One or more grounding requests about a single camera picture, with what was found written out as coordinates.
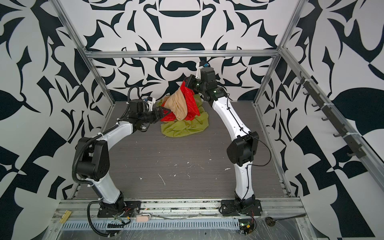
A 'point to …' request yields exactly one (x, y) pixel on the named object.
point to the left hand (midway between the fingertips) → (168, 110)
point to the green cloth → (180, 128)
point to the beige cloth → (176, 103)
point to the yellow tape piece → (65, 216)
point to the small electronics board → (246, 225)
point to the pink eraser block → (142, 218)
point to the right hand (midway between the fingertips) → (183, 76)
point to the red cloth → (192, 109)
